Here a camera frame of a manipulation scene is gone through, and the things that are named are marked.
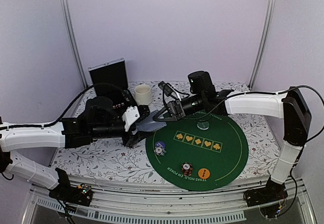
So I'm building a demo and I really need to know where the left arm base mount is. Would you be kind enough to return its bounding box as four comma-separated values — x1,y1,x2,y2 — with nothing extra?
49,183,93,207

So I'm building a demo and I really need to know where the left aluminium frame post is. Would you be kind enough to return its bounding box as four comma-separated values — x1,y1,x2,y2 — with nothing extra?
60,0,88,88

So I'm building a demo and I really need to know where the aluminium frame post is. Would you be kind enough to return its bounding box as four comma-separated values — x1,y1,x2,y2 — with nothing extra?
248,0,276,90
60,0,88,88

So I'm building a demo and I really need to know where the poker chip row right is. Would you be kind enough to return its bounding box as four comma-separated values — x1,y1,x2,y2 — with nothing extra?
123,90,133,105

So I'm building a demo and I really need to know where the small poker chip stack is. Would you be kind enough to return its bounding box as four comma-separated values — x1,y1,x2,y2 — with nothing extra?
154,146,167,156

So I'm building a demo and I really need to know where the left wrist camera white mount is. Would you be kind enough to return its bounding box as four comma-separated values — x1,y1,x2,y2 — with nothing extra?
122,105,150,132

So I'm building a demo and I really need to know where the green round poker mat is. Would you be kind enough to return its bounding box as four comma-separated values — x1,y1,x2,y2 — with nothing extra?
145,115,249,191

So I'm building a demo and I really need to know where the clear dealer button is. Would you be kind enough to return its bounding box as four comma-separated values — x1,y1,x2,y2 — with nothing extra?
197,121,210,130

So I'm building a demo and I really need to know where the right aluminium frame post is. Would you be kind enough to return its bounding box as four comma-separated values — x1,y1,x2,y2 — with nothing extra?
248,0,276,90

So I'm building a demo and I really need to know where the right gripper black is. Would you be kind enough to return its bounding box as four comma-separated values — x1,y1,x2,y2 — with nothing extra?
152,93,206,122

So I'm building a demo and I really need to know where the white ceramic cup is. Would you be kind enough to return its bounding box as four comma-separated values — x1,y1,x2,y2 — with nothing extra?
134,84,152,105

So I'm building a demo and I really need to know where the red dice row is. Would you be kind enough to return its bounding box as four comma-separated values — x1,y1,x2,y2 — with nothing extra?
112,103,125,108

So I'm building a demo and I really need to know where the aluminium poker chip case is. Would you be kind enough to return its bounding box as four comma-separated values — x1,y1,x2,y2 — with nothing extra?
88,58,138,109

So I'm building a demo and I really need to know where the purple small blind button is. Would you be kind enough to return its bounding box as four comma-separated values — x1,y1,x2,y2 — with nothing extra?
154,141,166,149

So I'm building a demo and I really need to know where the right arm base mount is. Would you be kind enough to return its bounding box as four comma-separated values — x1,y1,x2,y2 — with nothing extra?
243,180,288,207

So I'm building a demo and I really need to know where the blue playing card deck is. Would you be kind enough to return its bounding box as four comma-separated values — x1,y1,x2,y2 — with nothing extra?
135,110,167,132

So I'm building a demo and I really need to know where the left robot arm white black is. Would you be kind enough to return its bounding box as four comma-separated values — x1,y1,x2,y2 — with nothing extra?
1,83,150,201

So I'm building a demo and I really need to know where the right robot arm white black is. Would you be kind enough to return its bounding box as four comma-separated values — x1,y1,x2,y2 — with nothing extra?
153,70,312,202

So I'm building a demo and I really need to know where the orange big blind button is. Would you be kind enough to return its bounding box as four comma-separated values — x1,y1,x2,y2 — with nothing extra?
198,168,211,179

